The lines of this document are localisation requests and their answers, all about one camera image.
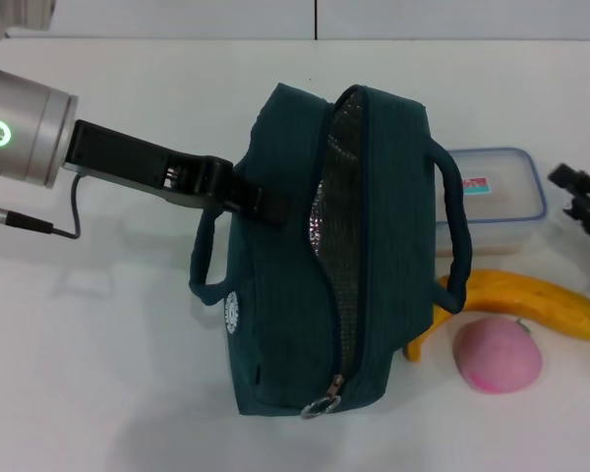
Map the left gripper cable with plug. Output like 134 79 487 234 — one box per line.
0 169 84 242

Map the pink peach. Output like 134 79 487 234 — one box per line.
451 317 544 394

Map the dark teal insulated lunch bag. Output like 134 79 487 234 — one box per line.
189 82 475 420

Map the yellow banana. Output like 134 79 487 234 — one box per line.
405 268 590 364

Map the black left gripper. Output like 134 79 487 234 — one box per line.
61 119 296 227

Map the clear lunch box blue lid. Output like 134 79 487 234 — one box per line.
435 146 547 257

